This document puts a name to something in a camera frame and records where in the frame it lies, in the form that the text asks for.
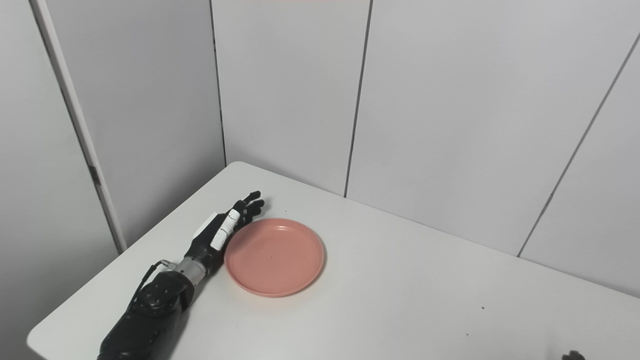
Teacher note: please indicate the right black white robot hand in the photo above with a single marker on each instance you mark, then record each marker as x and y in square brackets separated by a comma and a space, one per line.
[574, 356]

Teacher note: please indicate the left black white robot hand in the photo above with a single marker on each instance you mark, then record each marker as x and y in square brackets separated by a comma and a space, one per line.
[222, 235]

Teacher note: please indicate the pink round plate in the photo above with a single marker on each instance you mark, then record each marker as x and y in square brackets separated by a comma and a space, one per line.
[274, 257]

